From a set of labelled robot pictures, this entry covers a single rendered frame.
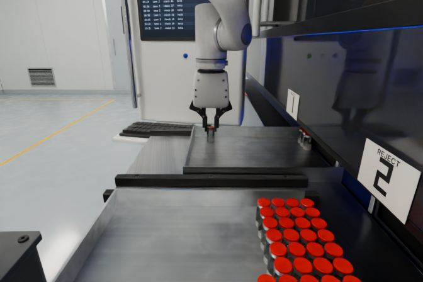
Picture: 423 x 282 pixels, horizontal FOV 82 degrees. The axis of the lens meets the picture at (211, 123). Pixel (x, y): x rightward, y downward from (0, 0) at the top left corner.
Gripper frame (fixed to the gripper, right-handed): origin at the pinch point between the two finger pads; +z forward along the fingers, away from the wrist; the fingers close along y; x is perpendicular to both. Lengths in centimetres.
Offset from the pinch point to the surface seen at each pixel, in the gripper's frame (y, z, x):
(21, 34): 422, -36, -496
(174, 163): 8.9, 6.0, 13.8
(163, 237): 6.8, 5.7, 37.7
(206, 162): 1.0, 5.7, 13.5
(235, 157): -6.6, 5.6, 10.7
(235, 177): -5.4, 3.8, 23.2
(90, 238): 16.7, 3.9, 39.8
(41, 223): 115, 95, -65
